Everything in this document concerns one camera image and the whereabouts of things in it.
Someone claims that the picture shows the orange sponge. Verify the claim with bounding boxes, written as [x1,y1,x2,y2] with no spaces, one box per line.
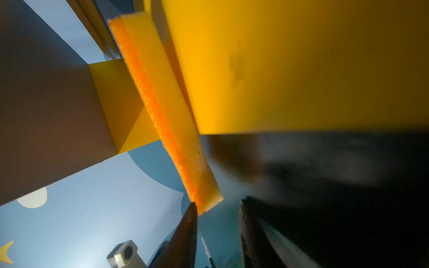
[163,27,197,127]
[108,12,223,215]

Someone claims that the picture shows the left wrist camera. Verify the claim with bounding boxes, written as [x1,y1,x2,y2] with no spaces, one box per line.
[107,240,147,268]

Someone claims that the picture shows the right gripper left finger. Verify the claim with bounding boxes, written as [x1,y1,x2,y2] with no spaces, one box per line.
[149,203,198,268]

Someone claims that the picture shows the yellow shelf pink blue boards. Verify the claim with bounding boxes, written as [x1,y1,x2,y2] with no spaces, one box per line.
[1,1,429,204]

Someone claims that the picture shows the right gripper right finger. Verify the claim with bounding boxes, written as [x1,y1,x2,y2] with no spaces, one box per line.
[239,198,320,268]

